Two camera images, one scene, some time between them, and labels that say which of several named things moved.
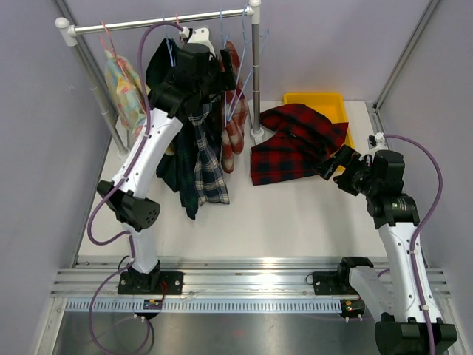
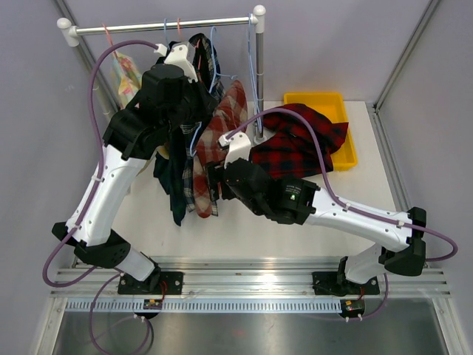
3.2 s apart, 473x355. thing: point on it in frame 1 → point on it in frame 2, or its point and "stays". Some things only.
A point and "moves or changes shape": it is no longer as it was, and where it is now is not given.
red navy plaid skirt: x=302 y=138 stays
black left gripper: x=224 y=79 → x=208 y=102
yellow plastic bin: x=331 y=105 stays
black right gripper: x=348 y=158 → x=214 y=173
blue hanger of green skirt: x=168 y=43 stays
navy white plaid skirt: x=210 y=177 → x=208 y=62
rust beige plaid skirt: x=234 y=117 moves or changes shape
